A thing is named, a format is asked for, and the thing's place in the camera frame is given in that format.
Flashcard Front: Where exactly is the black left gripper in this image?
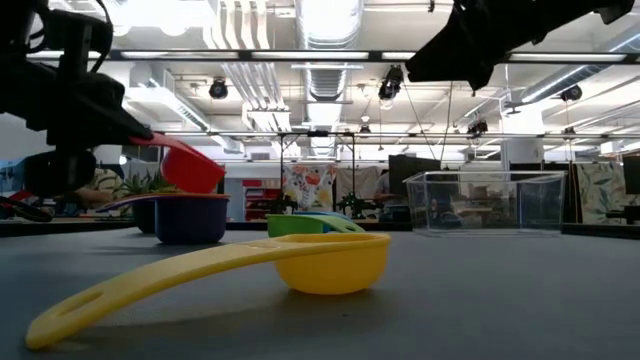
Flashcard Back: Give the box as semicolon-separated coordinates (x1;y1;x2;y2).
0;62;154;199

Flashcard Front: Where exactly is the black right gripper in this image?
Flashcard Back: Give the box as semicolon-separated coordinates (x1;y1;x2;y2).
405;0;636;93

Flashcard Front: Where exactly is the red measuring cup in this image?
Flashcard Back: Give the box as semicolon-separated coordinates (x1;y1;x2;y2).
128;132;227;195

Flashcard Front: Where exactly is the purple measuring cup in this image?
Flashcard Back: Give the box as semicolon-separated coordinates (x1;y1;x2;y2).
96;193;232;246

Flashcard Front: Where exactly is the green measuring cup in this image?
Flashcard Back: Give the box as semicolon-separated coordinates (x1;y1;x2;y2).
265;213;366;239

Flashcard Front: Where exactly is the yellow measuring cup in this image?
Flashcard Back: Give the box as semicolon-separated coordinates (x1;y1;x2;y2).
24;232;393;351

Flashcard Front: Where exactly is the clear plastic basket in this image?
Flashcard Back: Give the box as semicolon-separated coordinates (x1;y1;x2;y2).
403;170;569;237

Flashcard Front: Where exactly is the person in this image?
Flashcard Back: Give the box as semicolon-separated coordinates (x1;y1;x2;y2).
374;169;392;197
69;167;132;210

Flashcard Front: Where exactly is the small potted succulent plant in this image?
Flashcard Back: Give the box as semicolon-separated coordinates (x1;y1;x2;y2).
115;169;177;235

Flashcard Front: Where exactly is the black monitor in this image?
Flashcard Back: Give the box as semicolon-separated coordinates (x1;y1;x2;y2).
622;154;640;196
388;153;442;199

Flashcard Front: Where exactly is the red bar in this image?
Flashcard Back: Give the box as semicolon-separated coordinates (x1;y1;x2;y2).
0;189;32;204

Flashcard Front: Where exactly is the red shelving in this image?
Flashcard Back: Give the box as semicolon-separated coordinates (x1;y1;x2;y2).
242;178;282;221

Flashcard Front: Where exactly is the grey draped cloth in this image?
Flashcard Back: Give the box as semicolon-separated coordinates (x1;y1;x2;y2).
335;165;381;201

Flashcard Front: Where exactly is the floral print cloth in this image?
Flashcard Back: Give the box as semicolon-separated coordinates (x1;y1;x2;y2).
282;163;339;212

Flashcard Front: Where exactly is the leaf print cloth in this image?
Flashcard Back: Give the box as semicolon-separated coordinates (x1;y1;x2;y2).
574;162;629;225

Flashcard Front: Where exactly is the blue-grey table mat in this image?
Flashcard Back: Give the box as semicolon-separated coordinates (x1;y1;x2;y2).
0;229;640;360

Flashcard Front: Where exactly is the black looped cable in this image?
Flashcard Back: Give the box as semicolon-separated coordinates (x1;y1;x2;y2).
0;195;55;224

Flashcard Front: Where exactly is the silver ventilation duct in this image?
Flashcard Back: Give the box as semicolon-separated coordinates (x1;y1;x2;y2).
294;0;366;159

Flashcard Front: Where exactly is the black metal rig frame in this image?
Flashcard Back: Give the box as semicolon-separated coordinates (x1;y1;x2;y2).
277;129;359;221

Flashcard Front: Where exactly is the black metal table frame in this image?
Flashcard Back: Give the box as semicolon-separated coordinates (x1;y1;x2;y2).
0;217;640;240

